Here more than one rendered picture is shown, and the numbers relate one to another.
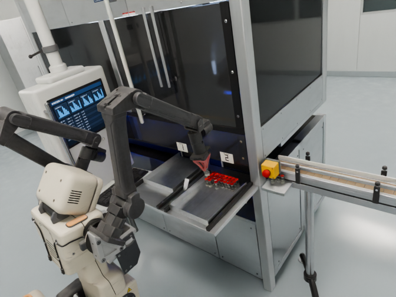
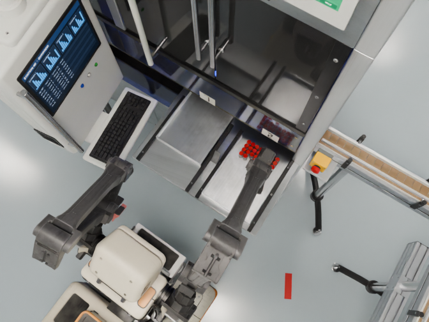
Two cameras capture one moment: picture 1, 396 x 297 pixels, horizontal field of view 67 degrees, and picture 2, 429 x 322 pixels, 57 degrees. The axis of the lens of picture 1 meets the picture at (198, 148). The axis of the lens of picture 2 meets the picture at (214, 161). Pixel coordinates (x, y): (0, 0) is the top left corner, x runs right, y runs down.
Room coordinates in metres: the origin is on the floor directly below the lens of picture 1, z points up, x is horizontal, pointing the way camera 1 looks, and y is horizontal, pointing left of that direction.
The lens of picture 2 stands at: (0.83, 0.22, 2.67)
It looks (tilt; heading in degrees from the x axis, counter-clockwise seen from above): 72 degrees down; 350
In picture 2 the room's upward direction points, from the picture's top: 2 degrees counter-clockwise
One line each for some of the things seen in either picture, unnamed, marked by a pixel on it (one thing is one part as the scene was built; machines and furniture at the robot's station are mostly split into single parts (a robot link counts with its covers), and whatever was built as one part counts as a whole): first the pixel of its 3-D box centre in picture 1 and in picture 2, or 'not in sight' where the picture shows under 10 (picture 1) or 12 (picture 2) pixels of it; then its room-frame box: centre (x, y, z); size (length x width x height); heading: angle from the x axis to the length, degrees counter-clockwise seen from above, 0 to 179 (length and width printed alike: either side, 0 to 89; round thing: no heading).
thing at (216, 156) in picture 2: (180, 189); (210, 165); (1.37, 0.14, 0.91); 0.14 x 0.03 x 0.06; 136
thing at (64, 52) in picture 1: (60, 68); not in sight; (2.54, 0.96, 1.51); 0.48 x 0.01 x 0.59; 45
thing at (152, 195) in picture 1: (190, 187); (219, 154); (1.43, 0.09, 0.87); 0.70 x 0.48 x 0.02; 45
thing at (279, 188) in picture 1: (278, 184); (321, 163); (1.29, -0.38, 0.87); 0.14 x 0.13 x 0.02; 135
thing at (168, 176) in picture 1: (177, 171); (198, 124); (1.60, 0.16, 0.90); 0.34 x 0.26 x 0.04; 135
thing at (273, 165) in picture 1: (270, 168); (320, 160); (1.27, -0.34, 1.00); 0.08 x 0.07 x 0.07; 135
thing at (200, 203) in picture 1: (208, 195); (244, 178); (1.28, 0.00, 0.90); 0.34 x 0.26 x 0.04; 135
